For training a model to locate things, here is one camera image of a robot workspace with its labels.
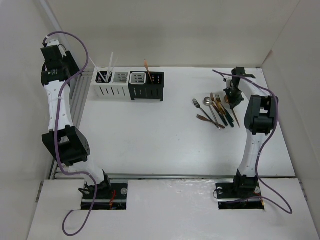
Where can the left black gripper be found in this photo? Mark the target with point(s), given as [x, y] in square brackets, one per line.
[67, 58]

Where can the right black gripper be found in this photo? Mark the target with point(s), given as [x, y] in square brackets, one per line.
[233, 102]

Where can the copper spoon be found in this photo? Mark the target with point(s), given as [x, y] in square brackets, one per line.
[233, 111]

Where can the gold fork green handle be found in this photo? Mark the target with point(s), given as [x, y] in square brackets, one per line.
[224, 111]

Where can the copper fork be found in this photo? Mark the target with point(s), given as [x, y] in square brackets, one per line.
[202, 118]

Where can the clear chopstick two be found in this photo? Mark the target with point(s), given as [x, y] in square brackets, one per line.
[109, 67]

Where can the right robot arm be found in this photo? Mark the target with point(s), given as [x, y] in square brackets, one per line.
[261, 118]

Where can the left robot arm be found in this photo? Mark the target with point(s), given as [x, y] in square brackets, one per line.
[63, 140]

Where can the silver spoon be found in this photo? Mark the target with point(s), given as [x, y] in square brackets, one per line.
[208, 102]

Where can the dark steel fork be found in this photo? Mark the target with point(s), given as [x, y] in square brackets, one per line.
[197, 105]

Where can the white utensil container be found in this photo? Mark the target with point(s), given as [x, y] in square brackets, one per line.
[117, 88]

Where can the black utensil container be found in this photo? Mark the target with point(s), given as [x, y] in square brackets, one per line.
[144, 85]

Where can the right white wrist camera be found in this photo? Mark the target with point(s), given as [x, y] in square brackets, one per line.
[228, 81]

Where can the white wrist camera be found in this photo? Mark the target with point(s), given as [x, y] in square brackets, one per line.
[228, 81]
[50, 42]

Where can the gold knife black handle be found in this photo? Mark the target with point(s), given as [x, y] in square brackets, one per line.
[215, 106]

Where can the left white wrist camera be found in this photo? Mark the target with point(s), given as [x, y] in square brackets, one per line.
[50, 42]

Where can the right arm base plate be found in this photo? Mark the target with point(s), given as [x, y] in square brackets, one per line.
[231, 197]

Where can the aluminium rail front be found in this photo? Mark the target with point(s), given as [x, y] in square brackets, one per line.
[163, 176]

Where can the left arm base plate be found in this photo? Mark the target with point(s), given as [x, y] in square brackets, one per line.
[106, 199]

